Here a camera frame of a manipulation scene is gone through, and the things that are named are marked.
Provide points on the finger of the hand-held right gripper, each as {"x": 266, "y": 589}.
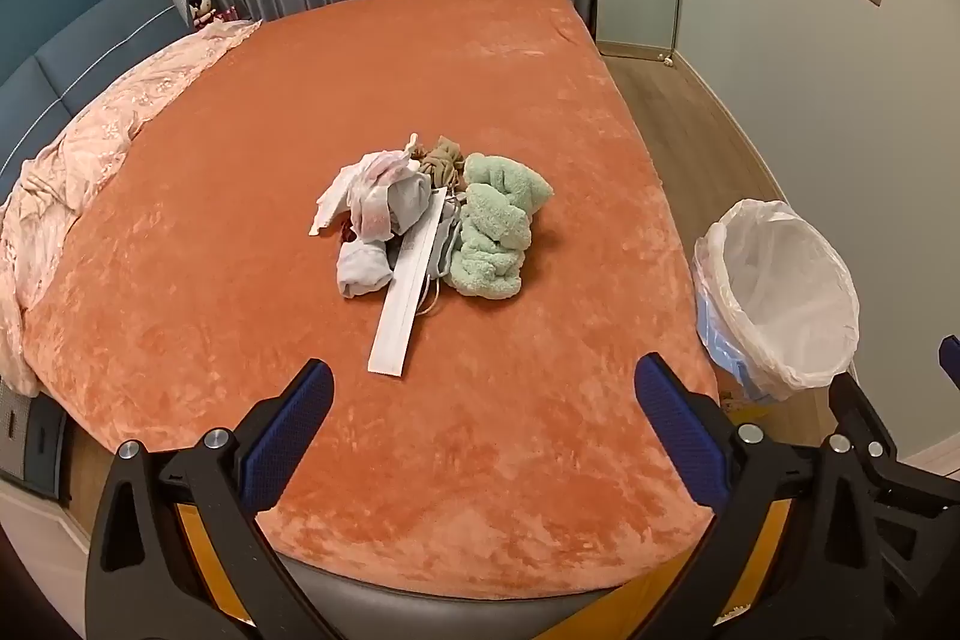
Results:
{"x": 951, "y": 361}
{"x": 859, "y": 415}

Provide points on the grey face mask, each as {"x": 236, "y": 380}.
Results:
{"x": 442, "y": 250}

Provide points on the white pink stained cloth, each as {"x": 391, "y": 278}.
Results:
{"x": 375, "y": 190}

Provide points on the long white flat packet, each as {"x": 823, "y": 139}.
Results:
{"x": 401, "y": 310}

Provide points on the pink floral quilt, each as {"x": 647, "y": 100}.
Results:
{"x": 97, "y": 138}

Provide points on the orange plush blanket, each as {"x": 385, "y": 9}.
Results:
{"x": 465, "y": 78}

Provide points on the dark red velvet scrunchie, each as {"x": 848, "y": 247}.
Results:
{"x": 347, "y": 230}

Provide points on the grey bedside cabinet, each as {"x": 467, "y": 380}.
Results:
{"x": 30, "y": 437}

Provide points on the blue padded headboard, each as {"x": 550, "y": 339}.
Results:
{"x": 82, "y": 55}

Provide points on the olive brown cloth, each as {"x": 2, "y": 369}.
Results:
{"x": 442, "y": 159}

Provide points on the white sock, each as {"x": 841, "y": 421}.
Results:
{"x": 362, "y": 269}

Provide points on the bin with white liner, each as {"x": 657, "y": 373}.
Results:
{"x": 780, "y": 295}

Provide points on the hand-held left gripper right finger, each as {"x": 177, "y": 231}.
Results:
{"x": 675, "y": 422}

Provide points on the green fluffy towel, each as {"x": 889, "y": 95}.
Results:
{"x": 491, "y": 227}

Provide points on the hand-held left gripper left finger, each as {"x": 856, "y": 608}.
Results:
{"x": 289, "y": 430}

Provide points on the small red white doll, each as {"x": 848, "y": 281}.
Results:
{"x": 206, "y": 10}

